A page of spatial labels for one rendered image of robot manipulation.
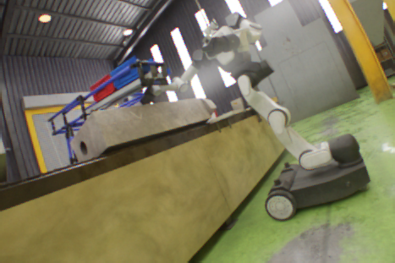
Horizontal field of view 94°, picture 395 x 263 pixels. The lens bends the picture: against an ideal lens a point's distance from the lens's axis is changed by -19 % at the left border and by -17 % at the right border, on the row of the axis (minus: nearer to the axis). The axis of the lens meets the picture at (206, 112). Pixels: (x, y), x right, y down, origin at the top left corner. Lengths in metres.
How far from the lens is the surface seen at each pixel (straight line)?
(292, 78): 7.19
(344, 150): 1.55
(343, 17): 4.97
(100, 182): 1.05
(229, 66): 1.64
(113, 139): 1.14
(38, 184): 0.97
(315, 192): 1.49
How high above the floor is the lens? 0.70
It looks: 5 degrees up
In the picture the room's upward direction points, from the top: 22 degrees counter-clockwise
